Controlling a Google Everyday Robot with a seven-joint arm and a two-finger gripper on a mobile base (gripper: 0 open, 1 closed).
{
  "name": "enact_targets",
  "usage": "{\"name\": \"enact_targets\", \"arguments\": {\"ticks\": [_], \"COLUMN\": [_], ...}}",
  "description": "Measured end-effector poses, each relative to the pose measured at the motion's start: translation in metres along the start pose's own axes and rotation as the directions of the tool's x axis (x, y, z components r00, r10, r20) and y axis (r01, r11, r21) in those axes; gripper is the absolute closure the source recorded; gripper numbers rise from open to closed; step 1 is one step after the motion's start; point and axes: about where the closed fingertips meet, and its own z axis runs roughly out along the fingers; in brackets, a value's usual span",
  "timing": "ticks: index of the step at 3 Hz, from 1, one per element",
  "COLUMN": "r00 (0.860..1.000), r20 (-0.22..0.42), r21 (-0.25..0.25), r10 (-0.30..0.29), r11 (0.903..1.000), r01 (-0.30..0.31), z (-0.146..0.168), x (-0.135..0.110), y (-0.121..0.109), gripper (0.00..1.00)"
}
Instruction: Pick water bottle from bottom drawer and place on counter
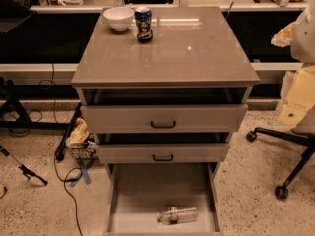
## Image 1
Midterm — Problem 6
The clear plastic water bottle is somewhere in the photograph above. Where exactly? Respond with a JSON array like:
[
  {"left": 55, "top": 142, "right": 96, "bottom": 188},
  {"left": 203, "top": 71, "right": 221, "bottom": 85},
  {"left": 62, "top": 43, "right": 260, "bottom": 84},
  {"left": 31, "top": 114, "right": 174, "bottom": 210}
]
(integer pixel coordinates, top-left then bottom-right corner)
[{"left": 157, "top": 206, "right": 198, "bottom": 225}]

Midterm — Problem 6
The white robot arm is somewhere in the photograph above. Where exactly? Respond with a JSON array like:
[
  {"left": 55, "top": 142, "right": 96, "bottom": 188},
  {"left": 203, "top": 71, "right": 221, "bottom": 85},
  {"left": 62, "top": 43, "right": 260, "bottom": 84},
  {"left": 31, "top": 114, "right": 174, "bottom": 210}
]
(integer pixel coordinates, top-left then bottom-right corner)
[{"left": 271, "top": 0, "right": 315, "bottom": 131}]

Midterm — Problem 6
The grey drawer cabinet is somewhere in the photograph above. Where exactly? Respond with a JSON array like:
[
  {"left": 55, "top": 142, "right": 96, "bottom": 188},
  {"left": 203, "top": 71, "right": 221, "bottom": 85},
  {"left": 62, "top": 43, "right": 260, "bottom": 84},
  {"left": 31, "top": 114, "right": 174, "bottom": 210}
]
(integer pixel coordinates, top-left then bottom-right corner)
[{"left": 70, "top": 5, "right": 261, "bottom": 236}]

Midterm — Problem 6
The top grey drawer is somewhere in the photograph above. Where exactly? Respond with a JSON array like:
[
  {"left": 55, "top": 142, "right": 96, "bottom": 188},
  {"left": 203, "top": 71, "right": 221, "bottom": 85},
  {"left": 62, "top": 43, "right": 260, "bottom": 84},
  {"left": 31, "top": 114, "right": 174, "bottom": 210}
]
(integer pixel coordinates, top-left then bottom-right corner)
[{"left": 81, "top": 104, "right": 247, "bottom": 134}]

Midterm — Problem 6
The grey drawer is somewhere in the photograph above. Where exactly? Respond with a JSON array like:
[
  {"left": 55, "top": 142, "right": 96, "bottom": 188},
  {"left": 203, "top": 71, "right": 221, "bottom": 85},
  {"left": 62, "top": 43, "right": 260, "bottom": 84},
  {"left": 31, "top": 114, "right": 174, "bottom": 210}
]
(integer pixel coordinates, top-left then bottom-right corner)
[
  {"left": 81, "top": 104, "right": 247, "bottom": 134},
  {"left": 103, "top": 163, "right": 223, "bottom": 236},
  {"left": 96, "top": 143, "right": 229, "bottom": 164}
]

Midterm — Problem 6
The middle grey drawer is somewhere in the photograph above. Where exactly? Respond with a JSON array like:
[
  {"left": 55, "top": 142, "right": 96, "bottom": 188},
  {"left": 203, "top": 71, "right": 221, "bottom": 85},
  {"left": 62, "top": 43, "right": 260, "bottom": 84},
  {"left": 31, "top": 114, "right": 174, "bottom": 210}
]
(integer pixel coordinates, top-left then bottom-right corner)
[{"left": 96, "top": 143, "right": 229, "bottom": 164}]

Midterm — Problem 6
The bottom grey drawer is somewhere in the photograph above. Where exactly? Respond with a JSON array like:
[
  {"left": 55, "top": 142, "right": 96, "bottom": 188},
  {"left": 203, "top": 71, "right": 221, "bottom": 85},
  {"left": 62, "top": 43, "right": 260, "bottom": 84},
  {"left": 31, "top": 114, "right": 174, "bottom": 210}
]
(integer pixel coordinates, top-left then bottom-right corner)
[{"left": 103, "top": 163, "right": 223, "bottom": 236}]

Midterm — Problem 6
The basket with snack bags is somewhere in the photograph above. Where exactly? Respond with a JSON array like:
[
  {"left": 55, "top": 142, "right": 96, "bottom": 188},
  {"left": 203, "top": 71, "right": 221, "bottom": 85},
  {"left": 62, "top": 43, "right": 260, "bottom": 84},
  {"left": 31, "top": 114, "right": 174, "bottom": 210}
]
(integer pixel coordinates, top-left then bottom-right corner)
[{"left": 66, "top": 117, "right": 97, "bottom": 159}]

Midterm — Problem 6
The blue soda can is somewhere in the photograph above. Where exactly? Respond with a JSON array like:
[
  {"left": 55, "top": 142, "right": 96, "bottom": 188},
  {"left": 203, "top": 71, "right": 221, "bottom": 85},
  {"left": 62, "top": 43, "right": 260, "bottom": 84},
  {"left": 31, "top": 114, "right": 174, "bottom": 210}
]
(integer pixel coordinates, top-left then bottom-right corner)
[{"left": 134, "top": 6, "right": 153, "bottom": 43}]

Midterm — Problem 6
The white ceramic bowl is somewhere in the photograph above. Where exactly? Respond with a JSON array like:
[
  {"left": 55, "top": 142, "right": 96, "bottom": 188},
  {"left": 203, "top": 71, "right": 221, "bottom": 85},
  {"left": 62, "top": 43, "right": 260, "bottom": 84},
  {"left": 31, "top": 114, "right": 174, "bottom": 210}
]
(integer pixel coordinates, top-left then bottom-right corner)
[{"left": 103, "top": 7, "right": 134, "bottom": 31}]

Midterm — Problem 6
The black power strip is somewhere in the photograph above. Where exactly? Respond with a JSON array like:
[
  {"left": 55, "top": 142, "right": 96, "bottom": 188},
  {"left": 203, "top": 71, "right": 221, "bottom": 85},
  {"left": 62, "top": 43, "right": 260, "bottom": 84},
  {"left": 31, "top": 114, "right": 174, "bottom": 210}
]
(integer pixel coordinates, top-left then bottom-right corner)
[{"left": 54, "top": 104, "right": 81, "bottom": 161}]

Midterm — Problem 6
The black tripod leg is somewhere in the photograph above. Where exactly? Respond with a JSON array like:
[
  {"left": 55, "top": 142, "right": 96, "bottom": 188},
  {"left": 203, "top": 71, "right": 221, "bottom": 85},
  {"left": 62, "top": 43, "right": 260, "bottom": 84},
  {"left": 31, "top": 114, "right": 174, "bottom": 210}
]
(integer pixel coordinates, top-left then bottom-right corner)
[{"left": 0, "top": 146, "right": 48, "bottom": 185}]

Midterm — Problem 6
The grey office chair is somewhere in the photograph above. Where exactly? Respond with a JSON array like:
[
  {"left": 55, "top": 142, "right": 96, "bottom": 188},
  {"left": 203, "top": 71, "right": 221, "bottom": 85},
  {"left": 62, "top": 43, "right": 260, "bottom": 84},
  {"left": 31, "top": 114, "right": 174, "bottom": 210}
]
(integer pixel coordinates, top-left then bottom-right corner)
[{"left": 245, "top": 127, "right": 315, "bottom": 201}]

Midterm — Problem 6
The black floor cable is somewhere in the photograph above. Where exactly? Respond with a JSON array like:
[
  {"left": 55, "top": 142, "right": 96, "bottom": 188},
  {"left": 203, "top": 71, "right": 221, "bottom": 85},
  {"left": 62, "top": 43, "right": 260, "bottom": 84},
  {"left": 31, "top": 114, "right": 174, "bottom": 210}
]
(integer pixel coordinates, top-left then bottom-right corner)
[{"left": 52, "top": 154, "right": 84, "bottom": 236}]

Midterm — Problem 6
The black table frame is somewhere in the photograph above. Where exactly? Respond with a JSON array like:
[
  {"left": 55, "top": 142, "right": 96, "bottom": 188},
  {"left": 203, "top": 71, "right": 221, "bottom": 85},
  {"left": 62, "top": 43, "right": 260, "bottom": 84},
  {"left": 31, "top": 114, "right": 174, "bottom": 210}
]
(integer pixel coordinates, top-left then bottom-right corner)
[{"left": 0, "top": 77, "right": 69, "bottom": 130}]

